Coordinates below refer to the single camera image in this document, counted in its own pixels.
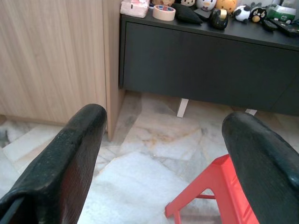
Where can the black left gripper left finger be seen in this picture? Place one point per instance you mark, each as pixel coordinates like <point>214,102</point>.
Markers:
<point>58,163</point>

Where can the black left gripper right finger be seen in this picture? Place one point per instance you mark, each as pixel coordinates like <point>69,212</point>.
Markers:
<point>264,168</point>

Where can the red plastic stool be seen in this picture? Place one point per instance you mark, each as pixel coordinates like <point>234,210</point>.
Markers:
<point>219,177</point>

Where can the light wooden cabinet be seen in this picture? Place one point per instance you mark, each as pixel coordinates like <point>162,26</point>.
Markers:
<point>46,58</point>

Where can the black low console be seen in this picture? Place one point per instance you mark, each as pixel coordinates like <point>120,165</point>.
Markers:
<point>198,65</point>

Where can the large black remote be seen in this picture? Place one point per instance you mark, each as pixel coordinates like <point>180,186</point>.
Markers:
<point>286,27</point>

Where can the small black remote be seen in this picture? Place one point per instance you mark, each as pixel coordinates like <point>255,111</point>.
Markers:
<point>270,25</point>

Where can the black gold tape dispenser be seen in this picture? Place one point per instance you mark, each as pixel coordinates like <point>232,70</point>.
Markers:
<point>218,19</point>

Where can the black bird plush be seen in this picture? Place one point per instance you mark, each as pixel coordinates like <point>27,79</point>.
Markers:
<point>258,12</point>

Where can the small panda plush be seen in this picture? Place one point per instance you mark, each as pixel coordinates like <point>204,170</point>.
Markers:
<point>241,14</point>

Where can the green white box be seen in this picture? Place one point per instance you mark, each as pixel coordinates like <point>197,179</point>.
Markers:
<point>279,12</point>

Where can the yellow orange round plush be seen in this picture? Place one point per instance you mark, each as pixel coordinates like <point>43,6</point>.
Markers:
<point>226,5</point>

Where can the black fabric pouch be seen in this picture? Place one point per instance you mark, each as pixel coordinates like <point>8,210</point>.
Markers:
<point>187,15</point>

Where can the pink tissue pack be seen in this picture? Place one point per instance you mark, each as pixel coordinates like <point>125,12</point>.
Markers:
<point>134,9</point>

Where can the white penguin plush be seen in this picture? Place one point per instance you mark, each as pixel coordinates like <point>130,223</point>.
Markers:
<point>205,4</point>

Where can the beige tape roll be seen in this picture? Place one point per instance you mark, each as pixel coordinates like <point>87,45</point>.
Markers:
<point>161,16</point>

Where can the black white mouse plush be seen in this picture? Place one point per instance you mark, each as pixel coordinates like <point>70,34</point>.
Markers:
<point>188,2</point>

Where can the red lidded snack jar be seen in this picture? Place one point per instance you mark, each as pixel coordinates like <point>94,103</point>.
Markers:
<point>162,2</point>

